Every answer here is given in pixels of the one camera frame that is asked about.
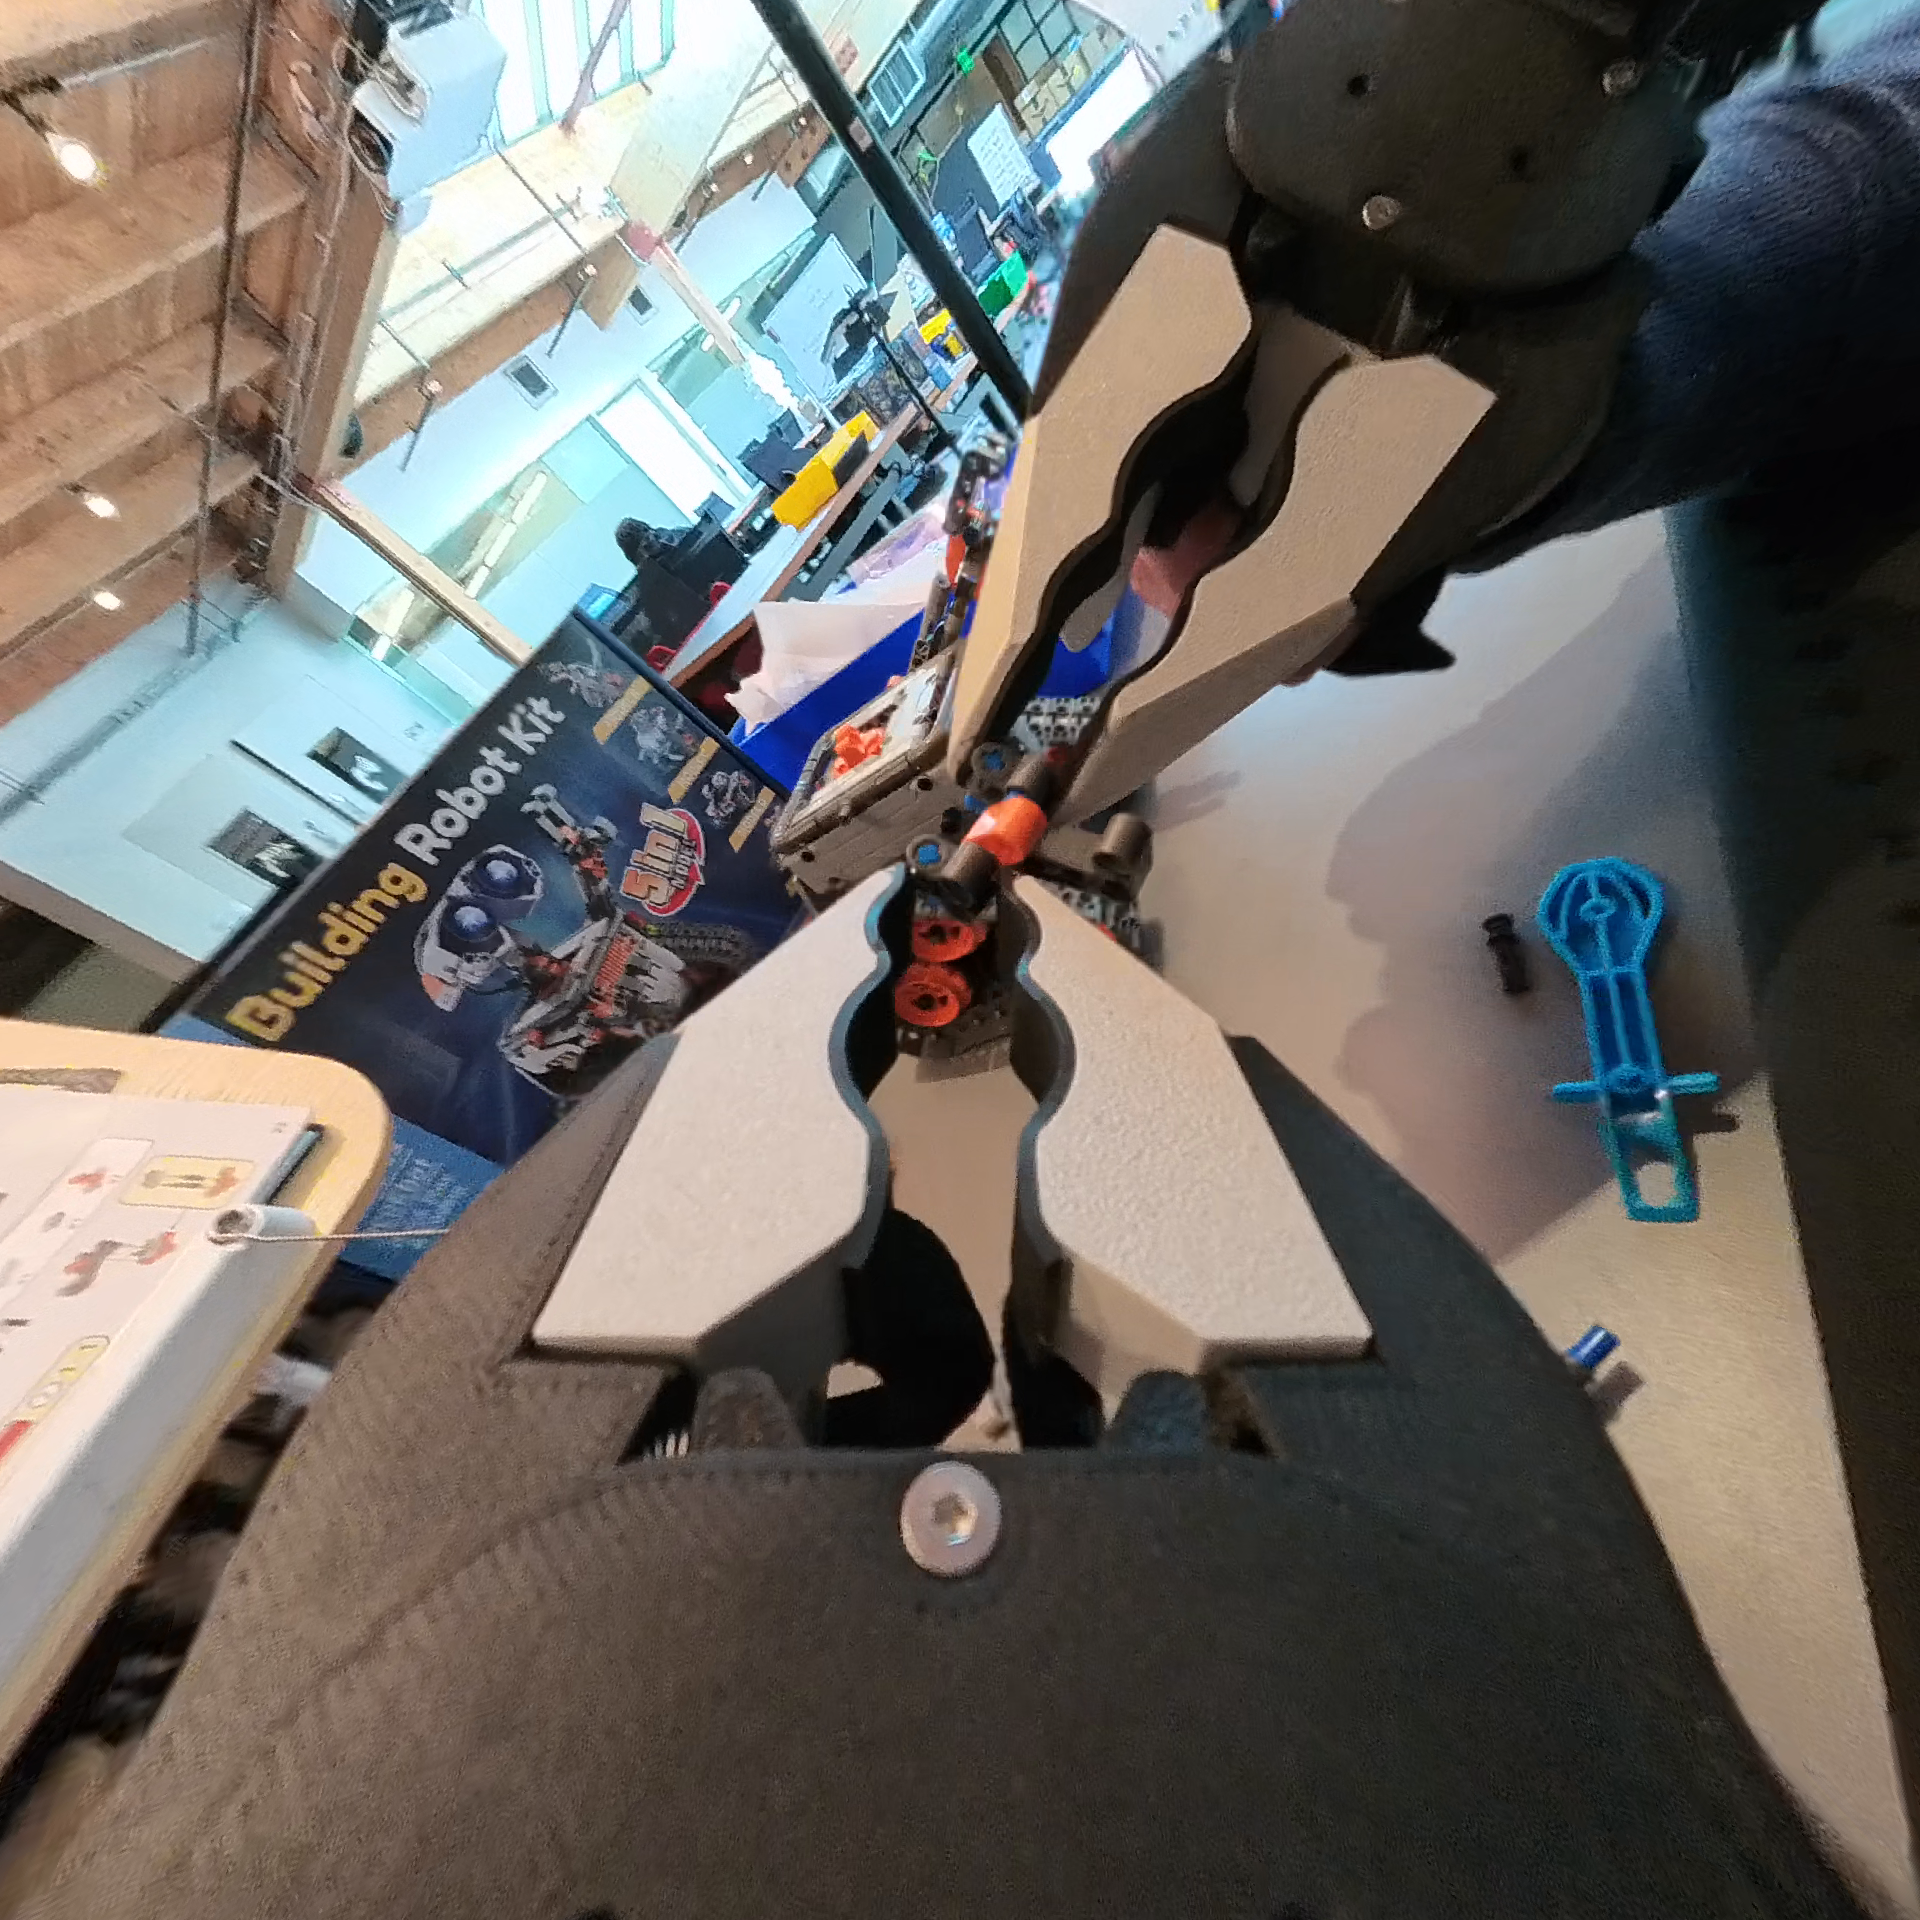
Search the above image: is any black dimpled pad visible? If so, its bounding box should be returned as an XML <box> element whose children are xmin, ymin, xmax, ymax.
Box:
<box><xmin>1665</xmin><ymin>497</ymin><xmax>1920</xmax><ymax>1920</ymax></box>

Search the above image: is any blue storage bin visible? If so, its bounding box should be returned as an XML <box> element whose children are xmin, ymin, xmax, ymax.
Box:
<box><xmin>728</xmin><ymin>591</ymin><xmax>1120</xmax><ymax>758</ymax></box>

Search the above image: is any partly built toy robot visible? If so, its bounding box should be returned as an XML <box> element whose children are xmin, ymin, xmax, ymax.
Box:
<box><xmin>772</xmin><ymin>434</ymin><xmax>1156</xmax><ymax>1081</ymax></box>

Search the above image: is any blue robot kit box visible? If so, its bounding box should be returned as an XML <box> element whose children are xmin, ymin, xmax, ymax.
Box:
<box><xmin>157</xmin><ymin>607</ymin><xmax>811</xmax><ymax>1277</ymax></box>

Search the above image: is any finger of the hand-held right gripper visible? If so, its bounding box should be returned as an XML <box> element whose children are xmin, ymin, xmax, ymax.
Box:
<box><xmin>1053</xmin><ymin>316</ymin><xmax>1502</xmax><ymax>822</ymax></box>
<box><xmin>952</xmin><ymin>225</ymin><xmax>1257</xmax><ymax>750</ymax></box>

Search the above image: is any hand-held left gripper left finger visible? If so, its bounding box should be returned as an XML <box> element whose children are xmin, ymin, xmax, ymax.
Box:
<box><xmin>528</xmin><ymin>867</ymin><xmax>914</xmax><ymax>1443</ymax></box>

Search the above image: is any instruction booklet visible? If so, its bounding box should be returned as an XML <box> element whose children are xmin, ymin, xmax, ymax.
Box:
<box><xmin>0</xmin><ymin>1087</ymin><xmax>317</xmax><ymax>1502</ymax></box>

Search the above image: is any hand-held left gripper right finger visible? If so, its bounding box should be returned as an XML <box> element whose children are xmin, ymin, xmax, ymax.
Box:
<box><xmin>1006</xmin><ymin>874</ymin><xmax>1376</xmax><ymax>1443</ymax></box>

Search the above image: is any light blue brick separator tool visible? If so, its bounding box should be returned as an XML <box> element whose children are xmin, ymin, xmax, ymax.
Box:
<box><xmin>1536</xmin><ymin>855</ymin><xmax>1718</xmax><ymax>1221</ymax></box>

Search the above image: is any person's right forearm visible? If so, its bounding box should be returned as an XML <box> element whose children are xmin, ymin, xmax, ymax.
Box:
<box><xmin>1476</xmin><ymin>29</ymin><xmax>1920</xmax><ymax>579</ymax></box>

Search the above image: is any person's right hand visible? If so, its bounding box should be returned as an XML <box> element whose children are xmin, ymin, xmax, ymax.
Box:
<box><xmin>1131</xmin><ymin>503</ymin><xmax>1251</xmax><ymax>617</ymax></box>

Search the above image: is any small dark grey connector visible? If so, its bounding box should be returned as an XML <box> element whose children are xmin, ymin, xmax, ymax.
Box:
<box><xmin>907</xmin><ymin>833</ymin><xmax>1002</xmax><ymax>916</ymax></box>

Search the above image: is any white book stand base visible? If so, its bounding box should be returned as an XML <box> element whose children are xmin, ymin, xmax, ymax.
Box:
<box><xmin>0</xmin><ymin>1019</ymin><xmax>452</xmax><ymax>1771</ymax></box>

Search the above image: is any yellow storage bin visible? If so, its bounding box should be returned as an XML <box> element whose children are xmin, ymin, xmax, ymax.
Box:
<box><xmin>772</xmin><ymin>411</ymin><xmax>881</xmax><ymax>527</ymax></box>

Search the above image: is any black support pole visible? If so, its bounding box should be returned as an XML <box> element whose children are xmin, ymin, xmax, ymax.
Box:
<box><xmin>749</xmin><ymin>0</ymin><xmax>1038</xmax><ymax>425</ymax></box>

